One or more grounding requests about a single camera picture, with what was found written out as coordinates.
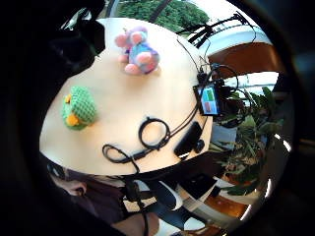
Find black and white chair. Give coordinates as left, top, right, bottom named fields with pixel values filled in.
left=144, top=178, right=211, bottom=234

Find pink and blue plush toy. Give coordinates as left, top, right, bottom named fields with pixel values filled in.
left=113, top=26, right=161, bottom=77

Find black glove cable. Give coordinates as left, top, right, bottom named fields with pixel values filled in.
left=122, top=178, right=151, bottom=236

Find the person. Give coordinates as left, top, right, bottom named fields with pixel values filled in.
left=45, top=159, right=161, bottom=236

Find black looped cable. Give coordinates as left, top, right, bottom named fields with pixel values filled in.
left=101, top=103, right=202, bottom=174

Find green potted plant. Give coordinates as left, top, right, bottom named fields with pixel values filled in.
left=210, top=86, right=285, bottom=197

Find small monitor with colour screen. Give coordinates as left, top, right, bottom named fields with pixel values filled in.
left=192, top=82, right=221, bottom=117

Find green trees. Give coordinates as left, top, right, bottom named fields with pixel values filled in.
left=115, top=0, right=211, bottom=33

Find flat black rectangular device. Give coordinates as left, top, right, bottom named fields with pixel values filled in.
left=173, top=121, right=204, bottom=159

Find green crocheted plush toy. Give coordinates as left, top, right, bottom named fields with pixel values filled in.
left=61, top=86, right=98, bottom=132

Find small round black device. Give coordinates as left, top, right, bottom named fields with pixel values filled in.
left=193, top=139, right=207, bottom=154

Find thin black monitor cable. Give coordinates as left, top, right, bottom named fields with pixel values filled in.
left=176, top=36, right=215, bottom=87

